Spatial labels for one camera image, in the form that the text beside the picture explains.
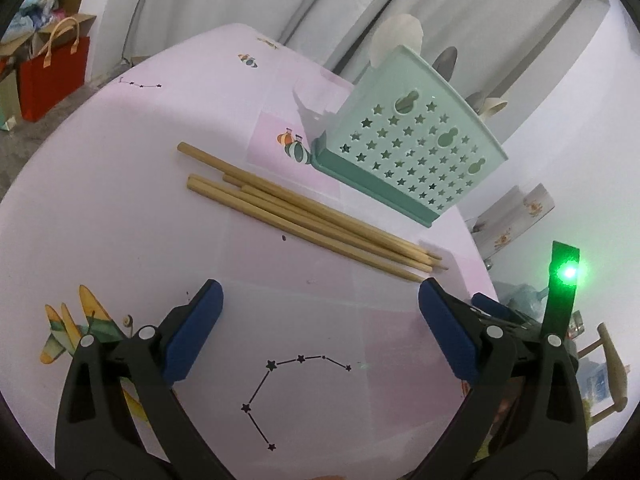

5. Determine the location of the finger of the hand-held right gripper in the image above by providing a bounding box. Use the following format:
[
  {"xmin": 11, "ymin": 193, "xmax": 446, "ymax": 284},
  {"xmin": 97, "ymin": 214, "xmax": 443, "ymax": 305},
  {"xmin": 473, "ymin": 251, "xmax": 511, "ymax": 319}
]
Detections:
[{"xmin": 470, "ymin": 291, "xmax": 541, "ymax": 336}]

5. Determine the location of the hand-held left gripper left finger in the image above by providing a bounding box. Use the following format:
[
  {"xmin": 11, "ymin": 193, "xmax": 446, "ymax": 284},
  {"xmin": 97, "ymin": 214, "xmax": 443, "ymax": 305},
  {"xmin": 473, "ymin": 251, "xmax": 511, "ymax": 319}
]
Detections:
[{"xmin": 55, "ymin": 279, "xmax": 236, "ymax": 480}]

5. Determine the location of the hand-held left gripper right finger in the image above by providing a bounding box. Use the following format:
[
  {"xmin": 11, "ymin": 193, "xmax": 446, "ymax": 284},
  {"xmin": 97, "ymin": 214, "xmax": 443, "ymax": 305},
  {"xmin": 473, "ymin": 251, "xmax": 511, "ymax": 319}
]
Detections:
[{"xmin": 415, "ymin": 277, "xmax": 588, "ymax": 480}]

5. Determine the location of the pile of wooden chopsticks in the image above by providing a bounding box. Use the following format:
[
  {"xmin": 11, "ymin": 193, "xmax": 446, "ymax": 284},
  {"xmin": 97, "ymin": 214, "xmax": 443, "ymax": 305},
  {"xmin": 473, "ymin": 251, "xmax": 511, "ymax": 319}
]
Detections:
[{"xmin": 177, "ymin": 141, "xmax": 449, "ymax": 283}]

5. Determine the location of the mint green utensil holder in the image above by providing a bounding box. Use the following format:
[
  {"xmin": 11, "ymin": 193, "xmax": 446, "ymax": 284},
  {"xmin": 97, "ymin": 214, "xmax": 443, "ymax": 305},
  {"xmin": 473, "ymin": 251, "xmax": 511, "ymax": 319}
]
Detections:
[{"xmin": 310, "ymin": 44, "xmax": 510, "ymax": 228}]

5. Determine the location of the metal spoon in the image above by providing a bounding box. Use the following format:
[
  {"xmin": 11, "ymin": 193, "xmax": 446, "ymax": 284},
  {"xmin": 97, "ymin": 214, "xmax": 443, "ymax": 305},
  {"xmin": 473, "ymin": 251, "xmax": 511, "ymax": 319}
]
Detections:
[{"xmin": 431, "ymin": 46, "xmax": 460, "ymax": 83}]

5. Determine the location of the white plastic rice paddle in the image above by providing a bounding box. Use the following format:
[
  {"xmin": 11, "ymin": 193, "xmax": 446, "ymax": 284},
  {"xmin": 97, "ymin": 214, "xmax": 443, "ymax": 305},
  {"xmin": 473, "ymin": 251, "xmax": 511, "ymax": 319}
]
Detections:
[{"xmin": 369, "ymin": 14, "xmax": 426, "ymax": 68}]

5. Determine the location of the floral printed board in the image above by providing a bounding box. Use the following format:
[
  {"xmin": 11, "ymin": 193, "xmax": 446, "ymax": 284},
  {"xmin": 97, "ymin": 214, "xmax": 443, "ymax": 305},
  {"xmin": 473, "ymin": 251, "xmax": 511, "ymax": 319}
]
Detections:
[{"xmin": 470, "ymin": 183, "xmax": 557, "ymax": 261}]

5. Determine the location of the wooden chair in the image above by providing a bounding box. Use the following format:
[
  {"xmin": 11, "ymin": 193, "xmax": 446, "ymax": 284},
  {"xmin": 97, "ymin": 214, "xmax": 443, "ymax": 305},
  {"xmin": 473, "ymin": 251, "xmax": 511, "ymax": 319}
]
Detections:
[{"xmin": 575, "ymin": 322, "xmax": 630, "ymax": 423}]

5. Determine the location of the red paper bag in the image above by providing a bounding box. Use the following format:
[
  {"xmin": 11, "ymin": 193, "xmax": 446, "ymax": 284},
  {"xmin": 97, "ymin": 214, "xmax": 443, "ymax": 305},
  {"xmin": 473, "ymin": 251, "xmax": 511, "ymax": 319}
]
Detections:
[{"xmin": 19, "ymin": 16, "xmax": 92, "ymax": 122}]

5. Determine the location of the white curtain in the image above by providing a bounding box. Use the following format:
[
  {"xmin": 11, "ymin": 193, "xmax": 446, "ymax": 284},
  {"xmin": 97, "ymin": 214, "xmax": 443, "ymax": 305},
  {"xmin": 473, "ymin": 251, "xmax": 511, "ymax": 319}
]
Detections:
[{"xmin": 120, "ymin": 0, "xmax": 586, "ymax": 126}]

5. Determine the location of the cardboard box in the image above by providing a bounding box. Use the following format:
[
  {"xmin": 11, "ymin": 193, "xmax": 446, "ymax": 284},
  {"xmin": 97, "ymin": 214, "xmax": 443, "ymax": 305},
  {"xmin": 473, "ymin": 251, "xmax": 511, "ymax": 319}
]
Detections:
[{"xmin": 0, "ymin": 0, "xmax": 98, "ymax": 61}]

